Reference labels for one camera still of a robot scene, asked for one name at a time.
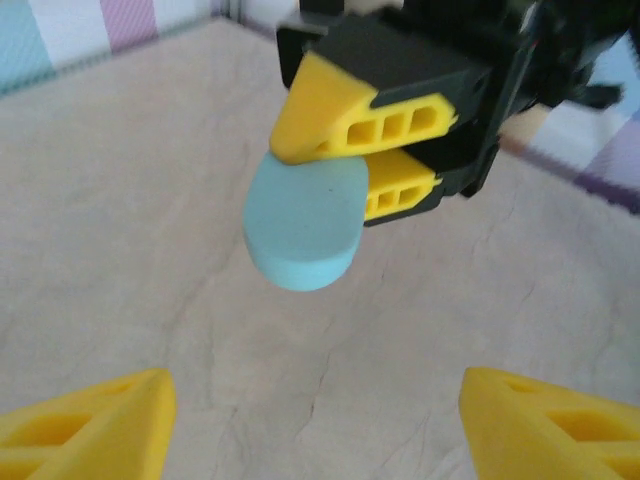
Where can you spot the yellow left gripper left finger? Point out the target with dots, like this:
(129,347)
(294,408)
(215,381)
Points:
(135,430)

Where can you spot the aluminium left corner post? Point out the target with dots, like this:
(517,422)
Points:
(231,9)

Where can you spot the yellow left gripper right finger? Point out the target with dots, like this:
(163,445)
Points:
(500,430)

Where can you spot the light blue earbud charging case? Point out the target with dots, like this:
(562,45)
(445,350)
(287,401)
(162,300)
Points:
(305,225)

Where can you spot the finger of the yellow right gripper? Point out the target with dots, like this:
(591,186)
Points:
(310,110)
(400,170)

